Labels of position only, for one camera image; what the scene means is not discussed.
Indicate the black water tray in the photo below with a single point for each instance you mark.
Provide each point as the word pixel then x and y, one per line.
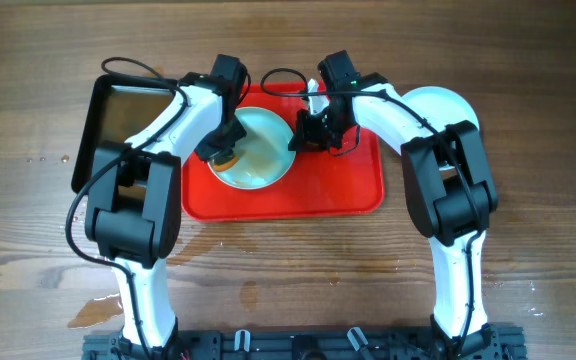
pixel 117 110

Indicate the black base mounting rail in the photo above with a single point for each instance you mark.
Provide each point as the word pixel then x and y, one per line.
pixel 492 342

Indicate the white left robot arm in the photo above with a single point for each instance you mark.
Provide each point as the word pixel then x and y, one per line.
pixel 133 189

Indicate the orange sponge with green scourer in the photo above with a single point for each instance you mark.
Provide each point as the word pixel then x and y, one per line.
pixel 224 160

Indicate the red serving tray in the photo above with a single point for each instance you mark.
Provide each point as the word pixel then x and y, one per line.
pixel 317 184

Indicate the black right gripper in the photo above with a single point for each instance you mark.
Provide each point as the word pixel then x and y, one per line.
pixel 306 137

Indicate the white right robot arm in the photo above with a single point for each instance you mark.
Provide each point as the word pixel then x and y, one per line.
pixel 449 191

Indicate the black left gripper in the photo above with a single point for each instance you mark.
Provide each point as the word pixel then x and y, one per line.
pixel 208 146

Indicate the light blue plate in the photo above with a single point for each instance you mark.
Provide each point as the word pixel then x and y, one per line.
pixel 263 157
pixel 439 107

